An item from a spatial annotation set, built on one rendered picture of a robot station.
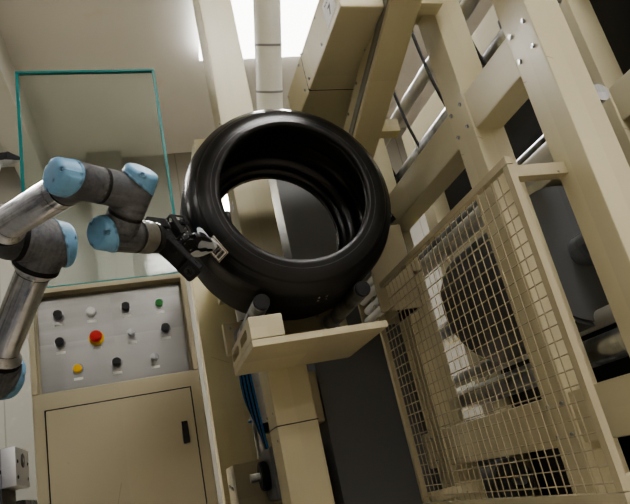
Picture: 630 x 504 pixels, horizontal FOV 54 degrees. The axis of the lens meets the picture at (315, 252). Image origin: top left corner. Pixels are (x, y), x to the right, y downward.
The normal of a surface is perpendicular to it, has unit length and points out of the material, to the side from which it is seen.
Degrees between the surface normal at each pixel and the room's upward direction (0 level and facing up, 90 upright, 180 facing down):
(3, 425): 90
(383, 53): 162
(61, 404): 90
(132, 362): 90
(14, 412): 90
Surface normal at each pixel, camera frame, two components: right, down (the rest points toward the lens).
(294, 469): 0.24, -0.38
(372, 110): 0.27, 0.76
